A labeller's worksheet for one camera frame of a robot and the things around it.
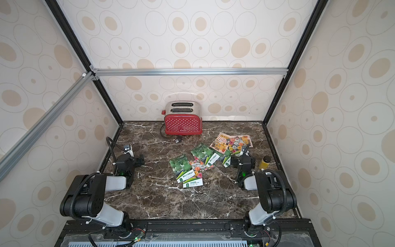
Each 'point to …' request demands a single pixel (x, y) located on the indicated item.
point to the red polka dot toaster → (183, 118)
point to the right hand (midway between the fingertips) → (249, 155)
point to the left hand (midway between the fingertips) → (137, 151)
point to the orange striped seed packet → (220, 143)
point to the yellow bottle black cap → (265, 163)
